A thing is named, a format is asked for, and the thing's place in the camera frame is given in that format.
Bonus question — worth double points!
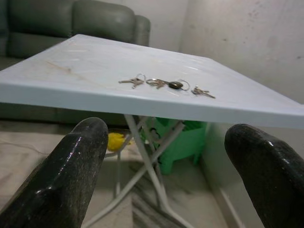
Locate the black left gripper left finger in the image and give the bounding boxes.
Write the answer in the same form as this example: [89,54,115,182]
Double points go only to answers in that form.
[0,118,109,228]

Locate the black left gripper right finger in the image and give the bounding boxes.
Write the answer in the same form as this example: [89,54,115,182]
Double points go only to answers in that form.
[224,123,304,228]

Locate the silver key bunch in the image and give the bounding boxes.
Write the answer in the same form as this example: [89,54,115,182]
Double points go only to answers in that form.
[191,85,216,99]
[146,78,165,90]
[118,73,146,90]

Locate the yellow plastic object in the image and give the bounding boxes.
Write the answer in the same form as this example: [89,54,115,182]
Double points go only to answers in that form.
[107,132,133,152]

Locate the green plastic stool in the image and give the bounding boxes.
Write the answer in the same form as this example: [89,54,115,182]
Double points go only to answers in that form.
[139,116,207,176]

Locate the white folding table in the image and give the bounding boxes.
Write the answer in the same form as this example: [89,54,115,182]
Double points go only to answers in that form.
[0,34,304,228]

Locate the green leather sofa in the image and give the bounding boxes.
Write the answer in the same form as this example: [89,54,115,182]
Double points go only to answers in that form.
[0,0,152,126]

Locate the key ring with black fob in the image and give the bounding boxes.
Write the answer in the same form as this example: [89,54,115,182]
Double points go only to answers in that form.
[167,79,190,92]

